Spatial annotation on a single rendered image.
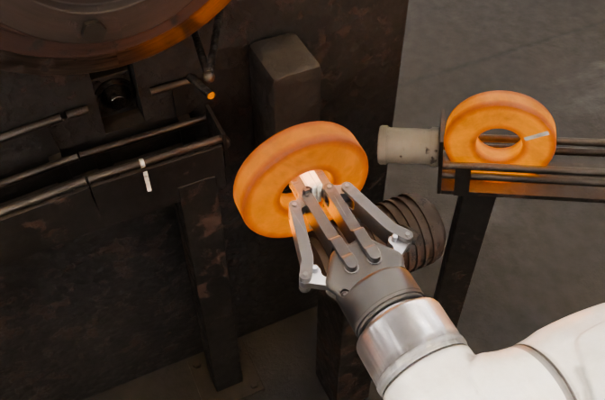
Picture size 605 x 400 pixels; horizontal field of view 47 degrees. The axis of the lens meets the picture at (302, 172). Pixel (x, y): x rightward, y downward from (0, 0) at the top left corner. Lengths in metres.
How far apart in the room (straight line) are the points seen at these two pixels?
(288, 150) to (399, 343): 0.23
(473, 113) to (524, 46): 1.51
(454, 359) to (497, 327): 1.09
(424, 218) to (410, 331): 0.56
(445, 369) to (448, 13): 2.09
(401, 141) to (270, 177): 0.35
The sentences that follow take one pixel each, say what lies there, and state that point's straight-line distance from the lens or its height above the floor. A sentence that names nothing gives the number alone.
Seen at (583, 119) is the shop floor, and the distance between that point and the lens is 2.26.
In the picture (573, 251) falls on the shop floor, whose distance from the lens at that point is 1.88.
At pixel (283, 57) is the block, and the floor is 0.80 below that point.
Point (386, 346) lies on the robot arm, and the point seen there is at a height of 0.86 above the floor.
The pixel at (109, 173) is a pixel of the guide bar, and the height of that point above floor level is 0.71.
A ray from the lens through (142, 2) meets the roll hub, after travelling 0.74.
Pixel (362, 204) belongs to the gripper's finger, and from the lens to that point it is 0.73.
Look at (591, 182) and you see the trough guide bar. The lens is 1.07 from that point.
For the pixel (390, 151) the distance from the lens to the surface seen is 1.04.
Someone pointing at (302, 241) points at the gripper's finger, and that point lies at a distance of 0.70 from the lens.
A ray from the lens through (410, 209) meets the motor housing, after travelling 1.15.
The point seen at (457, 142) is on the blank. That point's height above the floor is 0.70.
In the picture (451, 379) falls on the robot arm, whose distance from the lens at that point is 0.60.
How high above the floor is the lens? 1.40
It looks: 46 degrees down
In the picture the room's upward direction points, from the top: straight up
